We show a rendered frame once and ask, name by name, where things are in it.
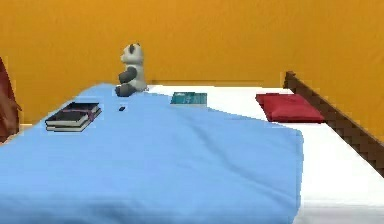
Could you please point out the teal book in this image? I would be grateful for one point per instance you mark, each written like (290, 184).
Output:
(188, 98)

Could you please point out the light blue blanket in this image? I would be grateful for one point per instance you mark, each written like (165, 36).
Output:
(160, 160)

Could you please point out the small black remote control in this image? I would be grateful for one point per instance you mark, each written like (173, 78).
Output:
(122, 108)

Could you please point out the panda soft toy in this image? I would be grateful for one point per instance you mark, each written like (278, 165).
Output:
(133, 71)

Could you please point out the red pillow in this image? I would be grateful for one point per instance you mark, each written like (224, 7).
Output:
(289, 107)

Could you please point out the black book stack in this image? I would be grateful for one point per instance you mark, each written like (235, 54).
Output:
(74, 116)

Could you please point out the white bed with brown headboard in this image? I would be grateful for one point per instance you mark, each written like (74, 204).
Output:
(336, 173)

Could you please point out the reddish brown chair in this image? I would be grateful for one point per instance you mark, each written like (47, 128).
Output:
(6, 103)

